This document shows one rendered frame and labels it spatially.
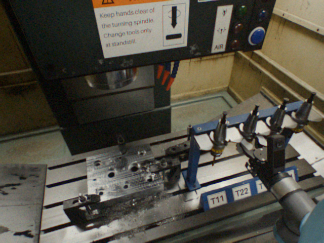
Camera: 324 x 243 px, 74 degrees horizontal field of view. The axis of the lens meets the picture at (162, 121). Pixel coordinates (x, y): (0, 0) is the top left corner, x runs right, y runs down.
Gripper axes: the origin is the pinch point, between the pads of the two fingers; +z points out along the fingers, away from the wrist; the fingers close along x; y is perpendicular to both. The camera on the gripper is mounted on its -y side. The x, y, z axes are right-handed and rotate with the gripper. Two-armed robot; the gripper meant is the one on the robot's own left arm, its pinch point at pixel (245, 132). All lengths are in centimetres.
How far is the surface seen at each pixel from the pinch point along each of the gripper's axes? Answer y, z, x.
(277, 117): -6.3, -1.9, 9.2
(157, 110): 33, 60, -16
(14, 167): 54, 55, -106
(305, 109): -7.6, -1.9, 20.4
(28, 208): 57, 27, -96
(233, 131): -1.6, 0.3, -5.1
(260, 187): 26.1, -9.3, 9.4
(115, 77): -25.4, 6.2, -41.7
